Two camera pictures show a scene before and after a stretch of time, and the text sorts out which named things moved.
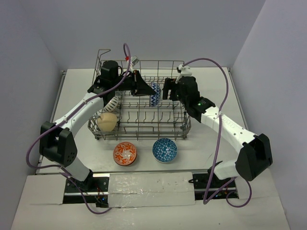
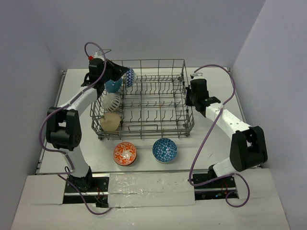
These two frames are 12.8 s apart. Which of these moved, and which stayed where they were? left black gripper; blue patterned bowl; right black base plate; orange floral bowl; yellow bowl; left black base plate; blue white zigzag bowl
Moved: blue white zigzag bowl; left black gripper; yellow bowl
Stayed: orange floral bowl; blue patterned bowl; left black base plate; right black base plate
